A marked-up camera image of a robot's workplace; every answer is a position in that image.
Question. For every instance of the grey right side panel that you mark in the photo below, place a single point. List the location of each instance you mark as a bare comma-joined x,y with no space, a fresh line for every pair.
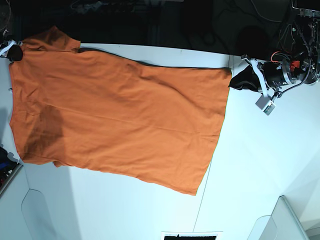
282,224

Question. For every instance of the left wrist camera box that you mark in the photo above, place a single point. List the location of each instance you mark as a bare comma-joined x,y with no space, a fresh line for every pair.
266,104

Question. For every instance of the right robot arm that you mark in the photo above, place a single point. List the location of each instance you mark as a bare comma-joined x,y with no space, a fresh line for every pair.
5,19

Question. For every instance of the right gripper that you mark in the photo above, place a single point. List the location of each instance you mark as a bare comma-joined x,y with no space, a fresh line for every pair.
11,50

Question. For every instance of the grey panel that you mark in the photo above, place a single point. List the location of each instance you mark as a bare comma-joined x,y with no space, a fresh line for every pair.
282,224
38,204

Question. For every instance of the grey left side panel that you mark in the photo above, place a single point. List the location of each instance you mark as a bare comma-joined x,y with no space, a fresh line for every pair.
38,204

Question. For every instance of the orange t-shirt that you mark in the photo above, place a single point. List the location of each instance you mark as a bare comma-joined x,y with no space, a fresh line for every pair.
86,108

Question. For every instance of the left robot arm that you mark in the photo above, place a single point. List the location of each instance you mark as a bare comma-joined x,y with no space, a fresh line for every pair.
298,39

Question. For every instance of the black white marker sheet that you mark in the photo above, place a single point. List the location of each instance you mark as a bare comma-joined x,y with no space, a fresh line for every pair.
211,235

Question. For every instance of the dark clutter with blue item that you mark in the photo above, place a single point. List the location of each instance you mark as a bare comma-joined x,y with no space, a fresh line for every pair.
7,166

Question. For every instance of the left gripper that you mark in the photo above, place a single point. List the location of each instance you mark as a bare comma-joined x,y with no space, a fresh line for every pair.
261,77

